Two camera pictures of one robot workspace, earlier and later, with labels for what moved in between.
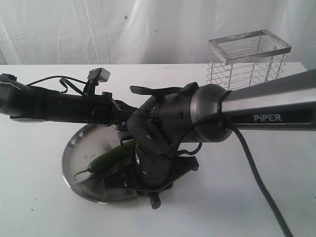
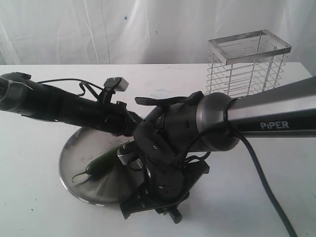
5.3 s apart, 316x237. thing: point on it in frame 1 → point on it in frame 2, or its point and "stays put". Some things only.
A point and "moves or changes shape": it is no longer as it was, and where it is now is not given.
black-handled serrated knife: [155, 199] moves or changes shape
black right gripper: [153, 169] → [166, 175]
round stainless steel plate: [87, 143] stays put
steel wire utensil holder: [242, 60] stays put
